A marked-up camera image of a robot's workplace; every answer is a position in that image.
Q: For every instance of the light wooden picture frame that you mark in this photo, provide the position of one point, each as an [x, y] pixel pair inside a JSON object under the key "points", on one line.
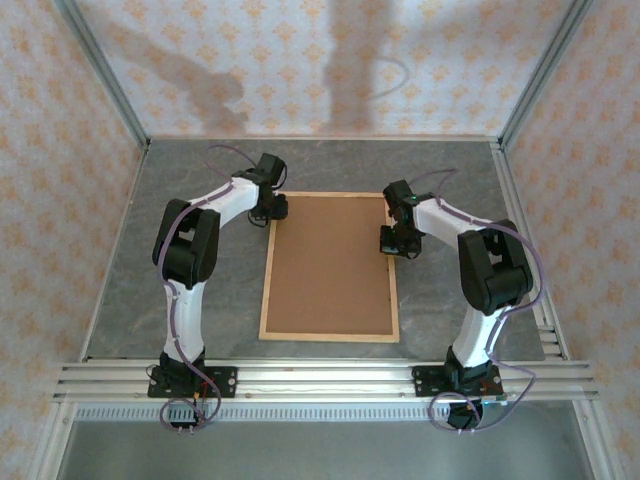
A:
{"points": [[325, 337]]}

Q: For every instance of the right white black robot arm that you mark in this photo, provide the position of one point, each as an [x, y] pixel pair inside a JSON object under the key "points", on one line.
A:
{"points": [[492, 280]]}

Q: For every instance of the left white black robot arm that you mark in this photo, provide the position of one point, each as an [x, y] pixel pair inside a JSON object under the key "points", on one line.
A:
{"points": [[187, 250]]}

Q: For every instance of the thin aluminium back bar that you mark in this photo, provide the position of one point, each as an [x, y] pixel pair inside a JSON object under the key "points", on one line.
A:
{"points": [[325, 137]]}

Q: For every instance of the thin aluminium side strip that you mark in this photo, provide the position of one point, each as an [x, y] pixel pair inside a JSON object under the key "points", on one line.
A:
{"points": [[129, 205]]}

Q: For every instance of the black connector box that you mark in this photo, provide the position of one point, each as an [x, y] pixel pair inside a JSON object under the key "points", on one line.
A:
{"points": [[462, 417], [182, 419]]}

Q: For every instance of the grey metal sheet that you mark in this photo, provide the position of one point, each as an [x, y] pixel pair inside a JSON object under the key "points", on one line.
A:
{"points": [[320, 450]]}

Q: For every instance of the aluminium lower leg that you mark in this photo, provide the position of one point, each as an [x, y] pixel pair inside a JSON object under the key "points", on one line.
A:
{"points": [[47, 440], [595, 440]]}

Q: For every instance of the wide aluminium side rail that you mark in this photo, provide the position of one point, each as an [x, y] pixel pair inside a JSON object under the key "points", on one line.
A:
{"points": [[508, 175]]}

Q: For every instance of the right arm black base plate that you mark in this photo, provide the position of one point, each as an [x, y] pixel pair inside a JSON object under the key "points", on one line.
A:
{"points": [[425, 382]]}

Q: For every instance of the aluminium slotted mounting rail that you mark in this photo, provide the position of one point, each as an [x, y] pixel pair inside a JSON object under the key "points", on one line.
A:
{"points": [[325, 380]]}

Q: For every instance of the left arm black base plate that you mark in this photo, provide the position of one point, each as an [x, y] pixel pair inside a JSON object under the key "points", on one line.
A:
{"points": [[225, 382]]}

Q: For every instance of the aluminium corner post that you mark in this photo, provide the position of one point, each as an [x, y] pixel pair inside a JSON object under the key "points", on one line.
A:
{"points": [[106, 75], [542, 75]]}

